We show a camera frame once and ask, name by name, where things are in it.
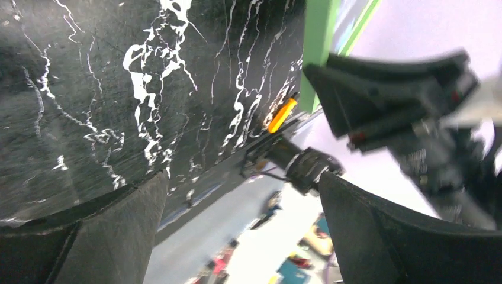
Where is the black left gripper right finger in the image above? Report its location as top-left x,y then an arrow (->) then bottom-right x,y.
318,172 -> 501,283

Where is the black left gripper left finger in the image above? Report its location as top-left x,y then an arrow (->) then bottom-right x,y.
1,172 -> 168,283

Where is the green wooden photo frame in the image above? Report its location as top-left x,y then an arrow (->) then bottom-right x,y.
300,0 -> 382,114

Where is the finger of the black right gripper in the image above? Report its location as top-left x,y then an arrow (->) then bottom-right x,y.
303,50 -> 469,137

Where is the orange handled screwdriver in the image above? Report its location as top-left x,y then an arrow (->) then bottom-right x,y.
267,92 -> 299,133

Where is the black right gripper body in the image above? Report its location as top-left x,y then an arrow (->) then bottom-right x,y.
349,74 -> 501,230

